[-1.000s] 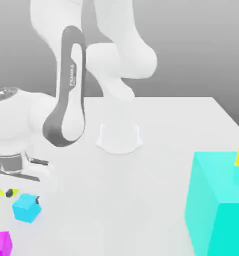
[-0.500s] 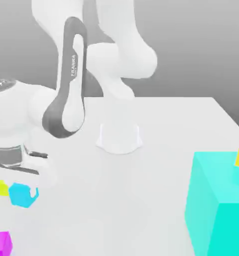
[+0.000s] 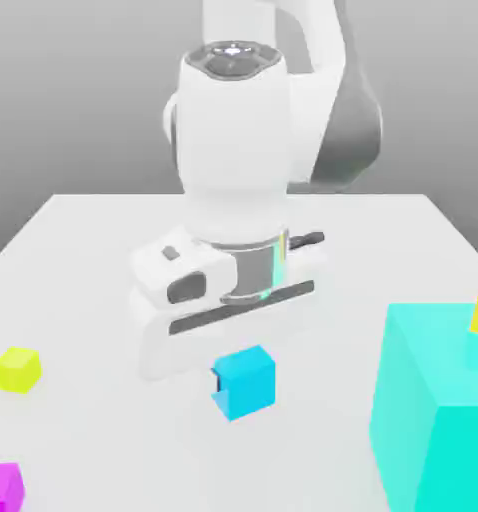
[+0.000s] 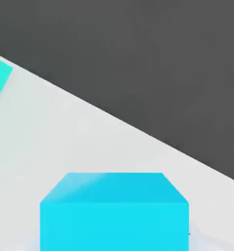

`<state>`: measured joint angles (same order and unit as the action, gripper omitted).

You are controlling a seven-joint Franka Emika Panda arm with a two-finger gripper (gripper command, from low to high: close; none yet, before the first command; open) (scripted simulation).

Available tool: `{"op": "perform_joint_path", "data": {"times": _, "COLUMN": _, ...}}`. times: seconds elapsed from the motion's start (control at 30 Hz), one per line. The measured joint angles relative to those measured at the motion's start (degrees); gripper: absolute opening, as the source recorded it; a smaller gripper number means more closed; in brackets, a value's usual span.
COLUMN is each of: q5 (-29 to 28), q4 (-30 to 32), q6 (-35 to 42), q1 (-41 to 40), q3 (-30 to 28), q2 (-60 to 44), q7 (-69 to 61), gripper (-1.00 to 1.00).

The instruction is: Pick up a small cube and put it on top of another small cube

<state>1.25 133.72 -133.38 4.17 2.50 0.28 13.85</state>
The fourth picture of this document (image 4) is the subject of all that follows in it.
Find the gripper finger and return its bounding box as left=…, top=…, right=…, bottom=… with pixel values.
left=188, top=225, right=234, bottom=251

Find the small cyan cube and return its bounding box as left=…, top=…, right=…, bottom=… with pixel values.
left=39, top=172, right=189, bottom=251

